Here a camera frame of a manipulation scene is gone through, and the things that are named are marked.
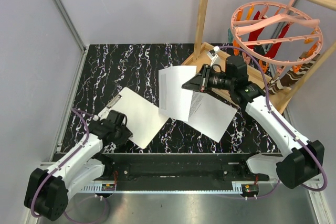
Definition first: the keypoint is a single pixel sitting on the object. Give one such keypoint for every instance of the brown striped sock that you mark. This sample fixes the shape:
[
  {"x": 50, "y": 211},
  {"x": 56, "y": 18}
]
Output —
[{"x": 291, "y": 77}]

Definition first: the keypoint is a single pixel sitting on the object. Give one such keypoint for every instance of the pink round clip hanger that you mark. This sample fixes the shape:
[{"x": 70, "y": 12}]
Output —
[{"x": 284, "y": 51}]

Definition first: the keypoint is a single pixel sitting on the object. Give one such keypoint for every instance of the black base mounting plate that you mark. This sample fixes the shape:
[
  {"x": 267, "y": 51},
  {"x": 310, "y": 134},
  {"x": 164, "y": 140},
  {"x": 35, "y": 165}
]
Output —
[{"x": 167, "y": 173}]

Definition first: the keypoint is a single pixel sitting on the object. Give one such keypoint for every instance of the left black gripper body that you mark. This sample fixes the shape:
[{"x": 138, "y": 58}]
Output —
[{"x": 123, "y": 134}]

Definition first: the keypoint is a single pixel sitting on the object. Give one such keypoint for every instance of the black marble pattern mat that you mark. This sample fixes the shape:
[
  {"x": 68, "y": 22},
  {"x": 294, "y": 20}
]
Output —
[{"x": 109, "y": 68}]

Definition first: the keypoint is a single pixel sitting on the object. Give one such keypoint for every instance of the white slotted cable duct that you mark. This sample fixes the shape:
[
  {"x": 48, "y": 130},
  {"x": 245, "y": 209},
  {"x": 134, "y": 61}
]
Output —
[{"x": 92, "y": 188}]

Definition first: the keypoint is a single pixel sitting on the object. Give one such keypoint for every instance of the wooden drying rack stand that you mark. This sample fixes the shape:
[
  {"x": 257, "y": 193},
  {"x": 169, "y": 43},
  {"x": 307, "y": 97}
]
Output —
[{"x": 270, "y": 13}]

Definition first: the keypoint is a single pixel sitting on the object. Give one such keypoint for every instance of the white clipboard folder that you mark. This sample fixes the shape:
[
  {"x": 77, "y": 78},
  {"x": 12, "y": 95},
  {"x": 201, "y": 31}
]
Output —
[{"x": 144, "y": 119}]

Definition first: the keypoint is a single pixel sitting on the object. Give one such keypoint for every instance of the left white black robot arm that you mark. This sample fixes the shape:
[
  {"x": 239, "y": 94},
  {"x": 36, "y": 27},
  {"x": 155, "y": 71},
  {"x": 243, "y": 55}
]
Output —
[{"x": 50, "y": 190}]

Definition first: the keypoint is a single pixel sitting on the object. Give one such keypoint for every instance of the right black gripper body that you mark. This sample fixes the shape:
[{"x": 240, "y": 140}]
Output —
[{"x": 216, "y": 80}]

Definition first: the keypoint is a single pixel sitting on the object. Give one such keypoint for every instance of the printed paper sheet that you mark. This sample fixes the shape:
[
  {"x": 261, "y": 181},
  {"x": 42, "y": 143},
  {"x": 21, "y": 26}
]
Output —
[
  {"x": 174, "y": 101},
  {"x": 210, "y": 116}
]

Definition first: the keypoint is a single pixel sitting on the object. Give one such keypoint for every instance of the aluminium frame rail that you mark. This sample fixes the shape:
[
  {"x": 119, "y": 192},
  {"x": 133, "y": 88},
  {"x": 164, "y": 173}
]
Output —
[{"x": 76, "y": 78}]

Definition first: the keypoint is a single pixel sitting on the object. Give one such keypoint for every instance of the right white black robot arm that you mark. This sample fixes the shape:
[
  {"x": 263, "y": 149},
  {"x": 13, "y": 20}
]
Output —
[{"x": 300, "y": 160}]

